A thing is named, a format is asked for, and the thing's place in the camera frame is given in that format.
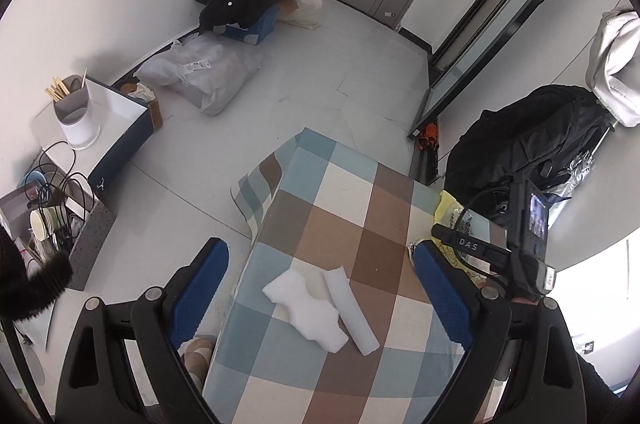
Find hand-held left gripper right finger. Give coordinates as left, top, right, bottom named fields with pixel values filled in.
left=412, top=239, right=608, bottom=424

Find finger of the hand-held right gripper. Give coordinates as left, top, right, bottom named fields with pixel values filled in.
left=431, top=224, right=511, bottom=266

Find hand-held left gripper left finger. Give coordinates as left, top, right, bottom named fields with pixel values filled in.
left=52, top=237, right=231, bottom=424

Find yellow clear bread bag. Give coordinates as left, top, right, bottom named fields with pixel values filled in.
left=434, top=190, right=493, bottom=275

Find white towel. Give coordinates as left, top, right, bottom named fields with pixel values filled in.
left=262, top=268, right=348, bottom=353

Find beige patterned cloth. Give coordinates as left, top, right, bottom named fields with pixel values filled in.
left=182, top=335, right=217, bottom=387

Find black backpack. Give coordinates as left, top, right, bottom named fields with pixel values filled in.
left=444, top=84, right=616, bottom=230

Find orange black tool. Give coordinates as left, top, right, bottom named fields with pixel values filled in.
left=417, top=121, right=441, bottom=150

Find checked tablecloth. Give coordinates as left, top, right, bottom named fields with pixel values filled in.
left=200, top=127, right=511, bottom=424

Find grey speckled box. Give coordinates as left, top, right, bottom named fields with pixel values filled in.
left=0, top=189, right=117, bottom=290

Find black fuzzy cloth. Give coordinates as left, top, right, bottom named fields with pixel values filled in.
left=0, top=224, right=73, bottom=322

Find person's dark clothing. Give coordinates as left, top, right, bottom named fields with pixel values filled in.
left=575, top=351, right=631, bottom=424

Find black framed sliding door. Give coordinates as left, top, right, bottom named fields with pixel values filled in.
left=407, top=0, right=591, bottom=140

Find small brown box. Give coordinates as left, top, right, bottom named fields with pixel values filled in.
left=120, top=82, right=165, bottom=130

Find blue cup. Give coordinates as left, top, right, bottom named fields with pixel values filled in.
left=22, top=169, right=51, bottom=200

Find white topped blue box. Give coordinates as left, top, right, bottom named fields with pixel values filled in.
left=85, top=77, right=153, bottom=190

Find silver jacket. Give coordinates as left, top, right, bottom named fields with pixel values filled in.
left=545, top=7, right=640, bottom=205

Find grey white utensil holder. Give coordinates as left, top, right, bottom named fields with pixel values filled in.
left=52, top=74, right=101, bottom=151

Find white plastic bag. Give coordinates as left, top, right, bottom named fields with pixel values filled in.
left=136, top=37, right=266, bottom=115

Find bundle of wooden chopsticks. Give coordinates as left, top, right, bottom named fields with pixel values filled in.
left=45, top=67, right=90, bottom=101

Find blue storage box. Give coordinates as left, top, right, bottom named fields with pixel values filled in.
left=220, top=2, right=281, bottom=48

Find beige tote bag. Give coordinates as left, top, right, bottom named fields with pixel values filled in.
left=280, top=0, right=326, bottom=30

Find black cables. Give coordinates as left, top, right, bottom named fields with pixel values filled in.
left=20, top=139, right=98, bottom=255

